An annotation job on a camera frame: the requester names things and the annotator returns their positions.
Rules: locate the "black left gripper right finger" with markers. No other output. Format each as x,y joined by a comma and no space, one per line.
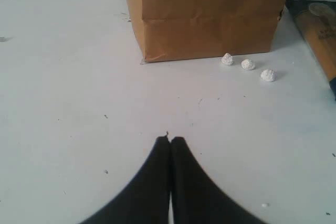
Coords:
195,197

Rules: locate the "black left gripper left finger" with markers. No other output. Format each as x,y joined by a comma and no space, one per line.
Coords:
146,198

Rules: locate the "brown paper shopping bag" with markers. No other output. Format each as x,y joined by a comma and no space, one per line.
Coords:
169,30

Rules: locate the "spaghetti package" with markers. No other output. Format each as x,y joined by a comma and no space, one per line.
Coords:
316,23

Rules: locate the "white paper ball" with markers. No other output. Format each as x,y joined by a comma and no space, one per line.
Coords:
248,64
268,75
227,59

